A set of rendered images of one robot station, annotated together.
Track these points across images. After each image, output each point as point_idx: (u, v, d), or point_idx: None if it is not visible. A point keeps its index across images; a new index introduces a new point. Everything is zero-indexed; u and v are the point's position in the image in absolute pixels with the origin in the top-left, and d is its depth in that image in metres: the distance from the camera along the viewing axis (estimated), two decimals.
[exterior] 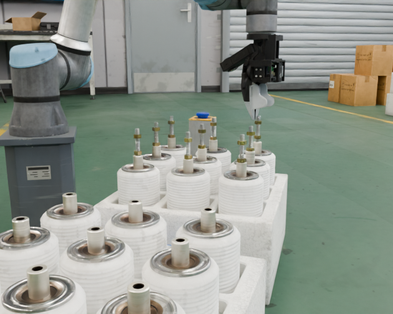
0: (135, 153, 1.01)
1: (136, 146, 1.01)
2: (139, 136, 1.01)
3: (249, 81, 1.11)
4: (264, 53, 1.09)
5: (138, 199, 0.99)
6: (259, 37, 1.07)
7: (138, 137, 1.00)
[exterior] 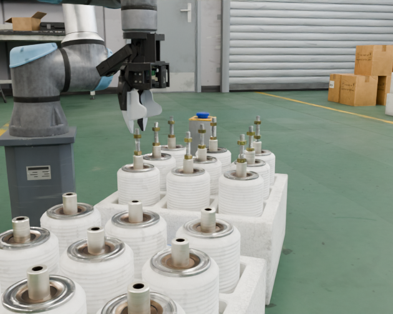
0: (135, 153, 1.01)
1: (136, 146, 1.01)
2: (139, 136, 1.01)
3: (128, 87, 0.95)
4: (143, 55, 0.94)
5: (138, 199, 0.99)
6: (136, 37, 0.91)
7: (138, 137, 1.00)
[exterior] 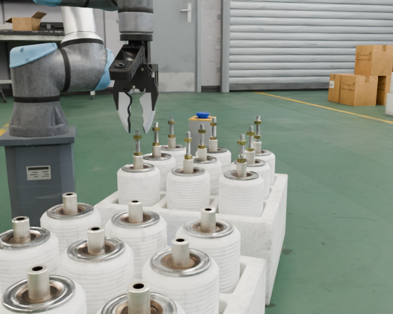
0: (136, 152, 1.02)
1: (136, 146, 1.01)
2: (140, 138, 1.00)
3: (151, 88, 0.98)
4: (144, 57, 0.99)
5: (138, 199, 0.99)
6: (152, 39, 0.98)
7: (133, 137, 1.00)
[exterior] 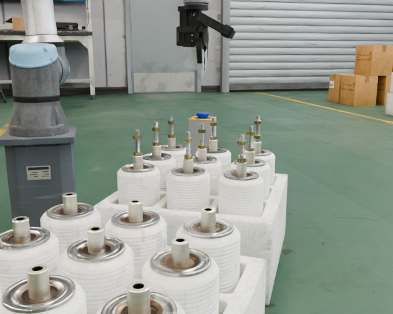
0: (140, 154, 1.01)
1: (138, 147, 1.01)
2: (134, 137, 1.01)
3: None
4: None
5: (138, 199, 0.99)
6: None
7: (141, 137, 1.01)
